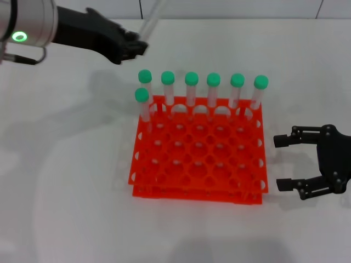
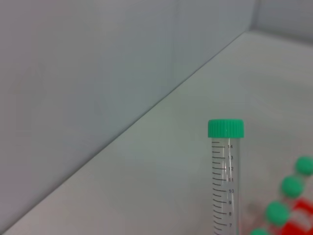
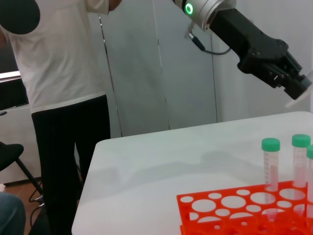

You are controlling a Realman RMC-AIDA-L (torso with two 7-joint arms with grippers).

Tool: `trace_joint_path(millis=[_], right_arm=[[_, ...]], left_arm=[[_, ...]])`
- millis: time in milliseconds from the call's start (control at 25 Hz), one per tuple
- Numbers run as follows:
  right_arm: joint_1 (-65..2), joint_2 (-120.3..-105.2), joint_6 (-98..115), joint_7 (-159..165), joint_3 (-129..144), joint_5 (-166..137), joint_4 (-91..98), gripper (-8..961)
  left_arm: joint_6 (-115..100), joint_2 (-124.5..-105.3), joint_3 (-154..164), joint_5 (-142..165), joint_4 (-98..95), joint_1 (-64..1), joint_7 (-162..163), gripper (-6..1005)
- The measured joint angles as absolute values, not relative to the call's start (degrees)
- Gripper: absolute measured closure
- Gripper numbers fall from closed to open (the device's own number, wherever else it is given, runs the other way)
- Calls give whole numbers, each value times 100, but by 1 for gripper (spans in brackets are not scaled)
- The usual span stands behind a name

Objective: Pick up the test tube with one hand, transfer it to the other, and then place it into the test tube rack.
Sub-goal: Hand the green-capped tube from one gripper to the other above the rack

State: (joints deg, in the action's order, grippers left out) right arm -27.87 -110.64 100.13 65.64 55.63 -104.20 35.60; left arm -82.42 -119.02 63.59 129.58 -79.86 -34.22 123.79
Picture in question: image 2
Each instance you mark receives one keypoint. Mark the orange plastic test tube rack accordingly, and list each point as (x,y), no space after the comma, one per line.
(300,220)

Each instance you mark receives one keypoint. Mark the green capped clear test tube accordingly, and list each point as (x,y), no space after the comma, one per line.
(226,128)
(304,166)
(277,213)
(259,231)
(291,186)

